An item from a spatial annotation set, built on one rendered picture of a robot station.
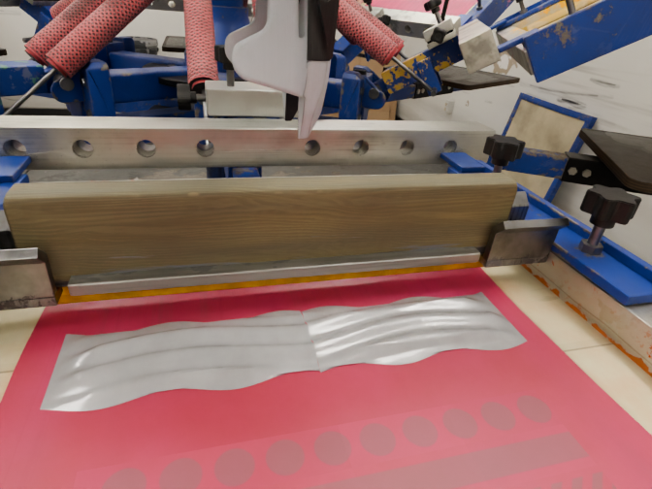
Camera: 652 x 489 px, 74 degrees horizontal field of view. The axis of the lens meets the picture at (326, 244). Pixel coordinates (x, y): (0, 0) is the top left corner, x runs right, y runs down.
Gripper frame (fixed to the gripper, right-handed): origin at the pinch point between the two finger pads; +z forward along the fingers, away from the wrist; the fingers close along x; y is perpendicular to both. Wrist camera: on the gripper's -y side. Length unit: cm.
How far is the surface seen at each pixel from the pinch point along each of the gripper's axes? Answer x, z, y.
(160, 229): 1.0, 8.5, 11.0
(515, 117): -213, 53, -193
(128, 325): 2.5, 16.0, 14.2
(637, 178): -25, 17, -68
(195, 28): -53, -1, 7
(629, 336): 12.6, 15.1, -24.9
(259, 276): 2.3, 12.7, 3.8
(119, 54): -97, 8, 25
